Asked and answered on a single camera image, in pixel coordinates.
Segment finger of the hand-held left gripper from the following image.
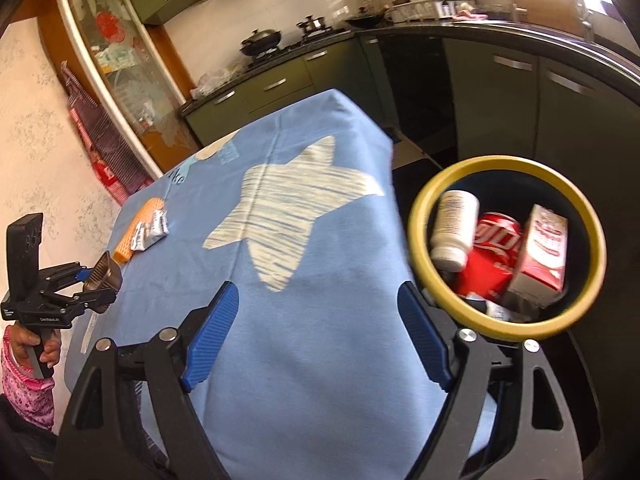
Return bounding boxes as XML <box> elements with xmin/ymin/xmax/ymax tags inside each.
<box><xmin>47</xmin><ymin>287</ymin><xmax>118</xmax><ymax>318</ymax></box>
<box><xmin>36</xmin><ymin>261</ymin><xmax>95</xmax><ymax>295</ymax></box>

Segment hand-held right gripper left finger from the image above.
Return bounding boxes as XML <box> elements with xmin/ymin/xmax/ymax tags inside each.
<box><xmin>60</xmin><ymin>281</ymin><xmax>241</xmax><ymax>480</ymax></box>

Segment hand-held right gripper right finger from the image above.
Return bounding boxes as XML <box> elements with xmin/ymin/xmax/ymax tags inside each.
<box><xmin>396</xmin><ymin>281</ymin><xmax>603</xmax><ymax>480</ymax></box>

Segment black plastic tray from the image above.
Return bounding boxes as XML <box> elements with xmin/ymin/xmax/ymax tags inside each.
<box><xmin>82</xmin><ymin>251</ymin><xmax>124</xmax><ymax>293</ymax></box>

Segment dented red soda can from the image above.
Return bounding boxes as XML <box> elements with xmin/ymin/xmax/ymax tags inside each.
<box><xmin>452</xmin><ymin>211</ymin><xmax>523</xmax><ymax>301</ymax></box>

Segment white plastic bottle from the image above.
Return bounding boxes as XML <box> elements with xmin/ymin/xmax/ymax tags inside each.
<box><xmin>430</xmin><ymin>190</ymin><xmax>481</xmax><ymax>271</ymax></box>

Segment red and white carton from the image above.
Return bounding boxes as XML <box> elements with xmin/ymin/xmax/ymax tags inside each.
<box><xmin>507</xmin><ymin>204</ymin><xmax>571</xmax><ymax>306</ymax></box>

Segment black bin with yellow rim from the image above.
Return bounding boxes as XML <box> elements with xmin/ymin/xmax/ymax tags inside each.
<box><xmin>407</xmin><ymin>156</ymin><xmax>607</xmax><ymax>341</ymax></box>

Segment person's left hand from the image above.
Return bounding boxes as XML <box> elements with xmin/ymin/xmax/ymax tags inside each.
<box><xmin>9</xmin><ymin>327</ymin><xmax>62</xmax><ymax>367</ymax></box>

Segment orange foam fruit net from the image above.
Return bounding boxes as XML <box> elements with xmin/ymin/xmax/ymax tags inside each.
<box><xmin>112</xmin><ymin>197</ymin><xmax>166</xmax><ymax>264</ymax></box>

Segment silver foil packet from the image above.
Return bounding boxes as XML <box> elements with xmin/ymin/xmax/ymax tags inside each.
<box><xmin>131</xmin><ymin>210</ymin><xmax>171</xmax><ymax>252</ymax></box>

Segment red checkered apron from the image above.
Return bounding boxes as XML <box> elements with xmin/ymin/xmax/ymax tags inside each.
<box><xmin>60</xmin><ymin>60</ymin><xmax>156</xmax><ymax>206</ymax></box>

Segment blue printed tablecloth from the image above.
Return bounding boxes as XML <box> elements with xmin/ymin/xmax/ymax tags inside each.
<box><xmin>65</xmin><ymin>87</ymin><xmax>453</xmax><ymax>480</ymax></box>

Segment purple checkered apron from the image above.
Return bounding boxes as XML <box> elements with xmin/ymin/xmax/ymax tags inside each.
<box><xmin>75</xmin><ymin>87</ymin><xmax>151</xmax><ymax>186</ymax></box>

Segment glass door display cabinet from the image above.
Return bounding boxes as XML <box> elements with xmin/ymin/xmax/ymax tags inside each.
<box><xmin>52</xmin><ymin>0</ymin><xmax>201</xmax><ymax>181</ymax></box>

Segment clear plastic bag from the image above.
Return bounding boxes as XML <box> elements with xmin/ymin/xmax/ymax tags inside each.
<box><xmin>190</xmin><ymin>67</ymin><xmax>246</xmax><ymax>99</ymax></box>

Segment green kitchen cabinets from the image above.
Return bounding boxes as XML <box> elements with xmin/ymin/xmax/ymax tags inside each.
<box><xmin>180</xmin><ymin>22</ymin><xmax>640</xmax><ymax>311</ymax></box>

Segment black wok with lid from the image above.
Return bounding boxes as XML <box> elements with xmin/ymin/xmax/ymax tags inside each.
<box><xmin>239</xmin><ymin>28</ymin><xmax>283</xmax><ymax>57</ymax></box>

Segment black gas stove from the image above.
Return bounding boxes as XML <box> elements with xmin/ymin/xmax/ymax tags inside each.
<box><xmin>240</xmin><ymin>27</ymin><xmax>356</xmax><ymax>63</ymax></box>

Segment white dish rack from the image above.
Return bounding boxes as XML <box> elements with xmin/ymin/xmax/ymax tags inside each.
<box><xmin>390</xmin><ymin>0</ymin><xmax>476</xmax><ymax>23</ymax></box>

